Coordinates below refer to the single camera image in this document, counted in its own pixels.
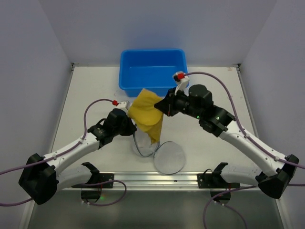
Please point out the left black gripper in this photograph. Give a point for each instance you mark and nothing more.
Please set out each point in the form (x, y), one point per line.
(130, 126)

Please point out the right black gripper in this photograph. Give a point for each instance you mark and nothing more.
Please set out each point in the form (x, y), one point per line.
(170, 102)

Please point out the yellow bra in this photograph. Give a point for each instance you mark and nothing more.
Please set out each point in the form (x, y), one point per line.
(148, 118)

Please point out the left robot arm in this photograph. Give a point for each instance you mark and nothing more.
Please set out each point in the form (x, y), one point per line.
(45, 175)

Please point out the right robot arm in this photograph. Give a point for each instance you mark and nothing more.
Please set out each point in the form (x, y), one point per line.
(273, 171)

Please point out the blue plastic tub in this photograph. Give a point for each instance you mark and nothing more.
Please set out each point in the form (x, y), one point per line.
(152, 69)

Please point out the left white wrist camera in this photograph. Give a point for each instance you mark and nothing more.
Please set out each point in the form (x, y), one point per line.
(123, 105)

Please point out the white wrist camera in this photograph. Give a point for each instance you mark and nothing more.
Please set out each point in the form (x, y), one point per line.
(182, 81)
(123, 105)

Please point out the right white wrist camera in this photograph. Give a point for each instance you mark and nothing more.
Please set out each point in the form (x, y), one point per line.
(182, 81)

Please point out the aluminium mounting rail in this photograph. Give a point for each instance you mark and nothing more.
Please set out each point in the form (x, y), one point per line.
(151, 180)

